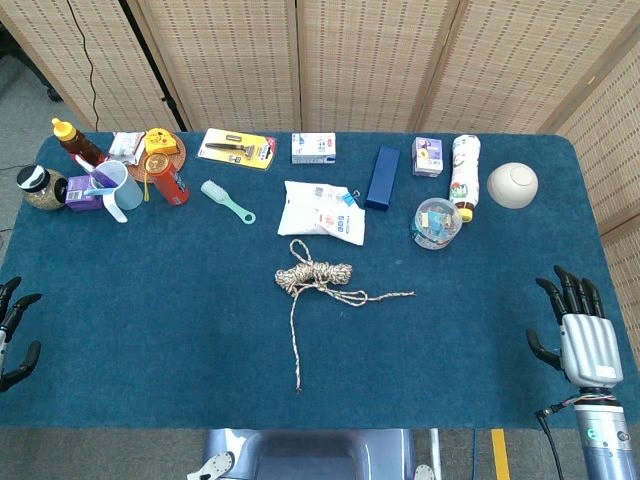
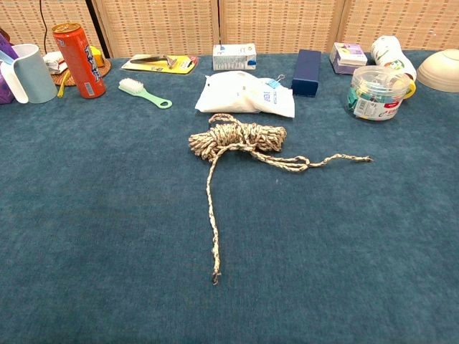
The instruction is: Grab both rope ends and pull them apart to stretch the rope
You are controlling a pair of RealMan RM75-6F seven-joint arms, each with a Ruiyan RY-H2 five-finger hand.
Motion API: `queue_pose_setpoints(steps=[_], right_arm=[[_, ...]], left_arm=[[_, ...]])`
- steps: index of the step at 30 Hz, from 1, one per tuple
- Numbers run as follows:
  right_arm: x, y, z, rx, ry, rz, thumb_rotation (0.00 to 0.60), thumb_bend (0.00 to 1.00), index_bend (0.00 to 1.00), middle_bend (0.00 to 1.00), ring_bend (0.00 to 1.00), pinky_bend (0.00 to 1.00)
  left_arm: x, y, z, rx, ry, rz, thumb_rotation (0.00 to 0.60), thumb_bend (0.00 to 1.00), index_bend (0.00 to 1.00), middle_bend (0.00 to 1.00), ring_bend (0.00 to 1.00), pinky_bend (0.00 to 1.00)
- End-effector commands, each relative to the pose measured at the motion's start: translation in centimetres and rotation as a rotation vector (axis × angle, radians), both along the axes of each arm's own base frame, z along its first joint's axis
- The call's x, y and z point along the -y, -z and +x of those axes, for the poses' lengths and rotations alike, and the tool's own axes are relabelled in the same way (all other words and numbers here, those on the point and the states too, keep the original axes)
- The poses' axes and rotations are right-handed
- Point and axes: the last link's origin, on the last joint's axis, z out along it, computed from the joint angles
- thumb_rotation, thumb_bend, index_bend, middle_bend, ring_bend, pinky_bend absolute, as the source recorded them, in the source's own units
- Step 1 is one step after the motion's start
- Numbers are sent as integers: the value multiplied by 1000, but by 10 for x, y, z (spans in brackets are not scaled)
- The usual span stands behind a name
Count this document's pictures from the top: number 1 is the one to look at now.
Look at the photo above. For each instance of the mint green brush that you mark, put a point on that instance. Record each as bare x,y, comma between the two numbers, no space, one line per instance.
220,195

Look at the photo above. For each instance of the white snack packet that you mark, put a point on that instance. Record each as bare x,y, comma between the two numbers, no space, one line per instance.
125,145

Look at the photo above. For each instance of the small purple white box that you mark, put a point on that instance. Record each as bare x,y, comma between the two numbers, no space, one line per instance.
427,157

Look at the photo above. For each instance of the blue table cloth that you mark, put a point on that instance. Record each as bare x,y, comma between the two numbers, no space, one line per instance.
150,325

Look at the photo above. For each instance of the yellow floor tape strip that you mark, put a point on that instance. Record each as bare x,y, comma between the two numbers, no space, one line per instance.
500,455

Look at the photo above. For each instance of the blue binder clip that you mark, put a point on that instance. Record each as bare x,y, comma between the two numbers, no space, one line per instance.
346,200

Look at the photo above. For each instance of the purple toothbrush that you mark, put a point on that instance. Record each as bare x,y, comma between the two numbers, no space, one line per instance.
105,177

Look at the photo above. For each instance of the purple carton box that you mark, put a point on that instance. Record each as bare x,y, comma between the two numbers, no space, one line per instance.
77,194

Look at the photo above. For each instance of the woven round coaster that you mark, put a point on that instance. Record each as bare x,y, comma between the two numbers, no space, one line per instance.
181,150

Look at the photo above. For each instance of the clear tub of clips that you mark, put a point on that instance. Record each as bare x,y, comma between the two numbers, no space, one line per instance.
436,225

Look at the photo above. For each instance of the navy blue long box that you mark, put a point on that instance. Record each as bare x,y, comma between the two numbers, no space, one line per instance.
382,177

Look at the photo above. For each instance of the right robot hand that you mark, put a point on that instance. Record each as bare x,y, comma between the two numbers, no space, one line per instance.
590,345

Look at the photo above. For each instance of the glass jar black lid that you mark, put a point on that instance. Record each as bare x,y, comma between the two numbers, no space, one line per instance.
40,192

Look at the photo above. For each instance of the white bottle yellow cap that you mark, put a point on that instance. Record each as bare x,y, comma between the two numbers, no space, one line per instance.
465,170

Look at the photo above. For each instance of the white and blue carton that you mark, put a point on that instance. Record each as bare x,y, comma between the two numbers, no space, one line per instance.
312,149

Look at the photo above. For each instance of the honey bottle yellow cap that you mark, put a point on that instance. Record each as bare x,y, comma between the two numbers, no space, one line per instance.
75,142

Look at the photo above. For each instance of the white plastic bag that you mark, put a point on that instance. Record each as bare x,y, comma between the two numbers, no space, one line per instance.
305,210

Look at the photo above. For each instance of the blue grey robot torso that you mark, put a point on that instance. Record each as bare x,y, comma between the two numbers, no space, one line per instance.
310,455

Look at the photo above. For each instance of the light blue mug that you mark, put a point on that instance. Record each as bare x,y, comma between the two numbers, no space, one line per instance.
129,194

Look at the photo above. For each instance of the yellow small box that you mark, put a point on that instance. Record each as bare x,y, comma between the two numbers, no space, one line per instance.
160,142

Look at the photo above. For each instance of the black stand pole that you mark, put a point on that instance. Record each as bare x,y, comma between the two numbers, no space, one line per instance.
150,55

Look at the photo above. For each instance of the cream upturned bowl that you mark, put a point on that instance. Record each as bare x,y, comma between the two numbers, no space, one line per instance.
512,186

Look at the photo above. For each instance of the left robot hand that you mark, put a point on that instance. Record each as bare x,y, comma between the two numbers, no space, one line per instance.
22,305

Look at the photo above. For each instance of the razor in yellow blister pack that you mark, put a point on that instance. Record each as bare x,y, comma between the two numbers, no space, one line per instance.
235,150

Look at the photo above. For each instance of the red drink can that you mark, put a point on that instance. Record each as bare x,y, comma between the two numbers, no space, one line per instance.
170,185

